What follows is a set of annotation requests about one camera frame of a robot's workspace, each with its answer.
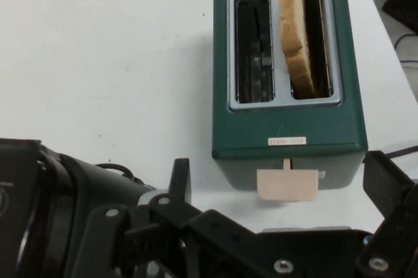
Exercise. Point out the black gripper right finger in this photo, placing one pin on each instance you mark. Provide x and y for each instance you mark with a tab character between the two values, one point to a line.
398	219

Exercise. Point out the toasted bread slice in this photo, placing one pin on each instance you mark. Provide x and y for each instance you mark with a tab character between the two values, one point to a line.
292	30

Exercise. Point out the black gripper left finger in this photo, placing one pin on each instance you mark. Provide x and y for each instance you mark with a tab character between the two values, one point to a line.
202	235

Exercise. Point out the dark green two-slot toaster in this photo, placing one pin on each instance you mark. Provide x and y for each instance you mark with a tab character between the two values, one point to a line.
284	121

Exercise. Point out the black power adapter brick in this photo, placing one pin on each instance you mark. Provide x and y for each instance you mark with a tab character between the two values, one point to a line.
403	7

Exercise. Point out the beige toaster lever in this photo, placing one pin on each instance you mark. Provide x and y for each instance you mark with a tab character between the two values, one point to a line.
287	185

